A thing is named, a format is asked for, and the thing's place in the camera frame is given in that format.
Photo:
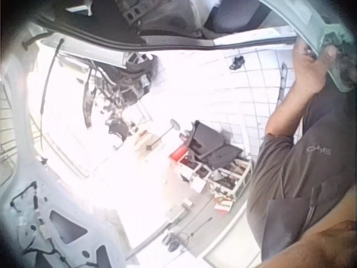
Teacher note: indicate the red and white box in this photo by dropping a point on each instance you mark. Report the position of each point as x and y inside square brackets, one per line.
[223, 203]

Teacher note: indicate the white crate of parts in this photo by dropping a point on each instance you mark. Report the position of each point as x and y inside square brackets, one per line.
[214, 159]

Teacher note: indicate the small black floor part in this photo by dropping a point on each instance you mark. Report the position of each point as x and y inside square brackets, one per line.
[237, 62]

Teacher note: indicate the black rod with disc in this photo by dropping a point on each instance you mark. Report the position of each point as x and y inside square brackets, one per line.
[164, 134]

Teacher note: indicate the heap of dark car parts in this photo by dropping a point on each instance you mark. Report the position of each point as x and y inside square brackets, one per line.
[122, 86]

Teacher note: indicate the person's left hand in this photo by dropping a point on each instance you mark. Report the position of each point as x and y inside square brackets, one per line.
[306, 72]

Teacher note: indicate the white car body panel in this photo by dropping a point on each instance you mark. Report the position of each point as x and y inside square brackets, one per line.
[315, 25]

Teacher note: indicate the white car tailgate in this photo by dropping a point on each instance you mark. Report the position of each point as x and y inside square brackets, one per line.
[55, 217]

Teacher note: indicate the black gas strut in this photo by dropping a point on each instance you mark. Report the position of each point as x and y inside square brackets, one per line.
[51, 83]

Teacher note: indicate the white car body shell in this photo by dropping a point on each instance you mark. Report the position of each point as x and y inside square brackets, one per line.
[156, 28]

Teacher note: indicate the black trim strip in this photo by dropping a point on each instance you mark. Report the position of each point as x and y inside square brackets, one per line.
[282, 83]

